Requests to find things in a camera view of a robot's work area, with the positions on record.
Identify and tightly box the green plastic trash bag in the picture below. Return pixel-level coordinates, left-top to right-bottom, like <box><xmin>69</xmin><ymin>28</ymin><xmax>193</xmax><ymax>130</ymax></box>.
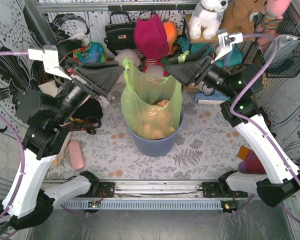
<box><xmin>120</xmin><ymin>58</ymin><xmax>183</xmax><ymax>140</ymax></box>

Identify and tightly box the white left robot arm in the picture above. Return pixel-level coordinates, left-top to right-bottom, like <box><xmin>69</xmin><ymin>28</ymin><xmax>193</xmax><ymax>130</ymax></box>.
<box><xmin>0</xmin><ymin>58</ymin><xmax>125</xmax><ymax>230</ymax></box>

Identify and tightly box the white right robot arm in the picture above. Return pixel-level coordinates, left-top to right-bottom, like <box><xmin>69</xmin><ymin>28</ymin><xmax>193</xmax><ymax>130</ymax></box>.
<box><xmin>164</xmin><ymin>47</ymin><xmax>300</xmax><ymax>207</ymax></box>

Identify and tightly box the cream canvas tote bag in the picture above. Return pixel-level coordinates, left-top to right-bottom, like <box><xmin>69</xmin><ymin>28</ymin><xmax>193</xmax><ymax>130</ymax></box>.
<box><xmin>38</xmin><ymin>77</ymin><xmax>64</xmax><ymax>97</ymax></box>

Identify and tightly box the magenta cloth bag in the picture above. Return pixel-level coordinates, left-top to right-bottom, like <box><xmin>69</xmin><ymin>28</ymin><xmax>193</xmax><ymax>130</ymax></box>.
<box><xmin>133</xmin><ymin>13</ymin><xmax>169</xmax><ymax>61</ymax></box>

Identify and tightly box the brown patterned leather bag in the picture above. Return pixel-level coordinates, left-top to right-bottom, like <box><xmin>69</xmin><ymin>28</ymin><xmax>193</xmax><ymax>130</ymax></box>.
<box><xmin>63</xmin><ymin>117</ymin><xmax>102</xmax><ymax>135</ymax></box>

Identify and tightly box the blue plastic trash bin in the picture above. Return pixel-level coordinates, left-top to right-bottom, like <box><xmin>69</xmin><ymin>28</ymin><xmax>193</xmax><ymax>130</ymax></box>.
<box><xmin>126</xmin><ymin>109</ymin><xmax>185</xmax><ymax>158</ymax></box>

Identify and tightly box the teal folded cloth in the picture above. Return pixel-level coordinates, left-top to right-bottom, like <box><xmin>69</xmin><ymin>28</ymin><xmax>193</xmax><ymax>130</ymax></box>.
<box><xmin>178</xmin><ymin>37</ymin><xmax>244</xmax><ymax>67</ymax></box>

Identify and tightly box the orange plush toy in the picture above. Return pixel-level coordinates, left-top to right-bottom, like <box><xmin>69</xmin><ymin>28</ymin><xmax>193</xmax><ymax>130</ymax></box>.
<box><xmin>163</xmin><ymin>21</ymin><xmax>178</xmax><ymax>55</ymax></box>

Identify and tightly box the wooden metal shelf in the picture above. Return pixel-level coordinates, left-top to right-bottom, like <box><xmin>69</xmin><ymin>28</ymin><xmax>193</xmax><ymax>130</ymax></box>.
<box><xmin>177</xmin><ymin>13</ymin><xmax>260</xmax><ymax>93</ymax></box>

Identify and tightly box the white pink plush doll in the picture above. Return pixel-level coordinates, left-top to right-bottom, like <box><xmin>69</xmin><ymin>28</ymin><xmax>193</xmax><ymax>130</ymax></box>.
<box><xmin>143</xmin><ymin>58</ymin><xmax>169</xmax><ymax>77</ymax></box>

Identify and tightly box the crumpled brown printed paper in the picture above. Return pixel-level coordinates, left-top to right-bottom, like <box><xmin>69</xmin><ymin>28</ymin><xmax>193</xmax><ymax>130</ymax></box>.
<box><xmin>156</xmin><ymin>99</ymin><xmax>169</xmax><ymax>108</ymax></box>

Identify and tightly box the white fluffy plush dog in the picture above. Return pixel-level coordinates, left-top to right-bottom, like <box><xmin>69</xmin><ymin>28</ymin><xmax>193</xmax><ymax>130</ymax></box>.
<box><xmin>114</xmin><ymin>48</ymin><xmax>141</xmax><ymax>68</ymax></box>

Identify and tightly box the white grey plush dog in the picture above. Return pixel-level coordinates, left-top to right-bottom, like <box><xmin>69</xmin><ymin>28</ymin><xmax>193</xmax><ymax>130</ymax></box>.
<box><xmin>188</xmin><ymin>0</ymin><xmax>228</xmax><ymax>40</ymax></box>

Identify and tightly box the black leather handbag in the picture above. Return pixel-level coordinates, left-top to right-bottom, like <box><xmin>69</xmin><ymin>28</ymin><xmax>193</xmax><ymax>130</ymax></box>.
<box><xmin>104</xmin><ymin>11</ymin><xmax>137</xmax><ymax>56</ymax></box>

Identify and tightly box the brown teddy bear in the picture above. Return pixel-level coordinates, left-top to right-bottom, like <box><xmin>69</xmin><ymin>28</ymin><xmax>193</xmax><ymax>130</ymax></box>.
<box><xmin>220</xmin><ymin>0</ymin><xmax>268</xmax><ymax>35</ymax></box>

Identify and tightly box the pink cylindrical pillow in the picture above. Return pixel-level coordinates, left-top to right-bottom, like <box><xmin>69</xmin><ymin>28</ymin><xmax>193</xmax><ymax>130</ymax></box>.
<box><xmin>68</xmin><ymin>140</ymin><xmax>85</xmax><ymax>171</ymax></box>

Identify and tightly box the silver foil pouch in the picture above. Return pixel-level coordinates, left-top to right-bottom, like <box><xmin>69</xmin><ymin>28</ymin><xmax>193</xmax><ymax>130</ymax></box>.
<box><xmin>269</xmin><ymin>34</ymin><xmax>300</xmax><ymax>66</ymax></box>

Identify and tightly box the pink plush toy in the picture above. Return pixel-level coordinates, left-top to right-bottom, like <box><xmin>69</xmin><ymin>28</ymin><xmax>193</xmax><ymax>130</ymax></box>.
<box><xmin>260</xmin><ymin>0</ymin><xmax>291</xmax><ymax>29</ymax></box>

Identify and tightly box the orange white checkered cloth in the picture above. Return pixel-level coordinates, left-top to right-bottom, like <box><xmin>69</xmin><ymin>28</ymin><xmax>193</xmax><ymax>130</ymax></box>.
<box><xmin>51</xmin><ymin>132</ymin><xmax>72</xmax><ymax>167</ymax></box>

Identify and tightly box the purple red plush toy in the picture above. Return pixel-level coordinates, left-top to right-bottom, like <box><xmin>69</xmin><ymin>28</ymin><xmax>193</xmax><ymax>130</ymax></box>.
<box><xmin>237</xmin><ymin>145</ymin><xmax>266</xmax><ymax>175</ymax></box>

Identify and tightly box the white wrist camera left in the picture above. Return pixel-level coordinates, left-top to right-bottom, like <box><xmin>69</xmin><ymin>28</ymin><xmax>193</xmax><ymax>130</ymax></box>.
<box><xmin>27</xmin><ymin>45</ymin><xmax>71</xmax><ymax>80</ymax></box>

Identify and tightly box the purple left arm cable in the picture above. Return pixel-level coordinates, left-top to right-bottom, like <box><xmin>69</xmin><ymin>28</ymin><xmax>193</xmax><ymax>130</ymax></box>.
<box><xmin>0</xmin><ymin>49</ymin><xmax>31</xmax><ymax>231</ymax></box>

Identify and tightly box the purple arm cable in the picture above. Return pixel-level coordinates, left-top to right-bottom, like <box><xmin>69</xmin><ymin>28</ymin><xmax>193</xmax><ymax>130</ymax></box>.
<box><xmin>0</xmin><ymin>49</ymin><xmax>31</xmax><ymax>231</ymax></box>
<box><xmin>229</xmin><ymin>33</ymin><xmax>300</xmax><ymax>225</ymax></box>

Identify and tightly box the black wire basket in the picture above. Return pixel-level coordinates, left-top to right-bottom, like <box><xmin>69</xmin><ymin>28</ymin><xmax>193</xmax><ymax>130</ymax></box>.
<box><xmin>254</xmin><ymin>12</ymin><xmax>300</xmax><ymax>78</ymax></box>

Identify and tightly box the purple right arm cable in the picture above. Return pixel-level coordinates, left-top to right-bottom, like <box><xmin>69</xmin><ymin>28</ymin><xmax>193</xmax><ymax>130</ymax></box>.
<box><xmin>229</xmin><ymin>33</ymin><xmax>300</xmax><ymax>225</ymax></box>

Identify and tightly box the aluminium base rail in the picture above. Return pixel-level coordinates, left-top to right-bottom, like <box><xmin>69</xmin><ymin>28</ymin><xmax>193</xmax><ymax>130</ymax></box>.
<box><xmin>58</xmin><ymin>180</ymin><xmax>248</xmax><ymax>212</ymax></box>

